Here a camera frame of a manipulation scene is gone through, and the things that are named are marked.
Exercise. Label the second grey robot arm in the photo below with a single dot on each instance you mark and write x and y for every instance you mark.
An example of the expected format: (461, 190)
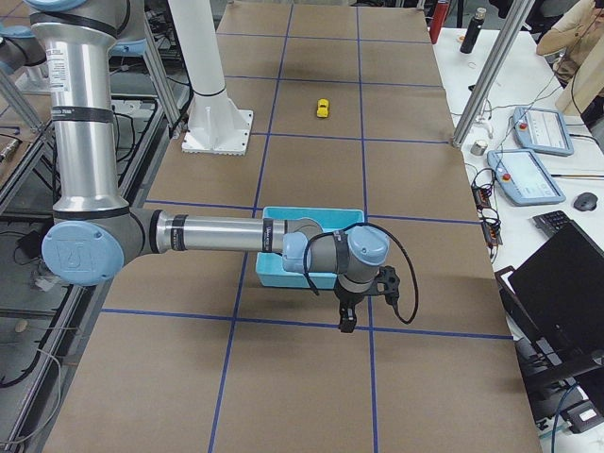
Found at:
(20, 48)

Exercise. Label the black laptop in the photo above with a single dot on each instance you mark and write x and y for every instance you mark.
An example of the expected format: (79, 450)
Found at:
(556, 298)

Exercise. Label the white pedestal column base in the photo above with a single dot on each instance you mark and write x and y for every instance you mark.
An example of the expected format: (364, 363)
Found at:
(215, 123)

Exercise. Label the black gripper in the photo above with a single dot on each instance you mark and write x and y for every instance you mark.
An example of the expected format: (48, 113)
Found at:
(347, 299)

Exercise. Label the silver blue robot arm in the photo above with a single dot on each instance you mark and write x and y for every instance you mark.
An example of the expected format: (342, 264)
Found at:
(96, 232)

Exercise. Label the orange black electronics board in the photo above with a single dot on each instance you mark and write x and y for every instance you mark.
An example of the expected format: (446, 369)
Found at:
(482, 188)

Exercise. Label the aluminium frame rail left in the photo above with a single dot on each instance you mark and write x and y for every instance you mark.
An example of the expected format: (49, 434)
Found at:
(158, 76)

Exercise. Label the far teach pendant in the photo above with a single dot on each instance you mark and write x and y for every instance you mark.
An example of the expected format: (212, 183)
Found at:
(542, 130)

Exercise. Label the black water bottle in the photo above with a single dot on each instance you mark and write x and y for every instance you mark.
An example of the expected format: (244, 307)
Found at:
(471, 35)

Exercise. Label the small silver cylinder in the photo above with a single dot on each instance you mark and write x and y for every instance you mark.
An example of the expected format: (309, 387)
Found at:
(479, 147)

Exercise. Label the aluminium frame post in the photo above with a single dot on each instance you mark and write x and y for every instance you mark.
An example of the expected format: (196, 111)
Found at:
(500, 50)

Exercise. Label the yellow beetle toy car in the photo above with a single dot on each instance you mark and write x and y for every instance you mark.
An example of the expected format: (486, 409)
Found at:
(322, 108)

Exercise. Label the light blue plastic bin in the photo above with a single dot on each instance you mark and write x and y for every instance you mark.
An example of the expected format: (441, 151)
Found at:
(269, 266)

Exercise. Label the near teach pendant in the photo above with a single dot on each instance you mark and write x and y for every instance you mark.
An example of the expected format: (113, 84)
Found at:
(523, 178)

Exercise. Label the black computer mouse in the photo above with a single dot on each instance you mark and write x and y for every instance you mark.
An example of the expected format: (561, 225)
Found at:
(585, 202)

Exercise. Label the seated person beige top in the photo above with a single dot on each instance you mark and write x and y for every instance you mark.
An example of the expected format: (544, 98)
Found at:
(576, 34)

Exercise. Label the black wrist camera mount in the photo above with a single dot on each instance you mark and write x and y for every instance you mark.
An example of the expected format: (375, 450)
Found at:
(388, 284)

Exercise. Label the teach pendant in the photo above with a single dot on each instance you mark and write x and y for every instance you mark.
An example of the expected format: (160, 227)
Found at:
(523, 178)
(542, 130)

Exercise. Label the black keyboard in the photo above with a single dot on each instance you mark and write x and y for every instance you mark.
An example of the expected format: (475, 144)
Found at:
(551, 222)

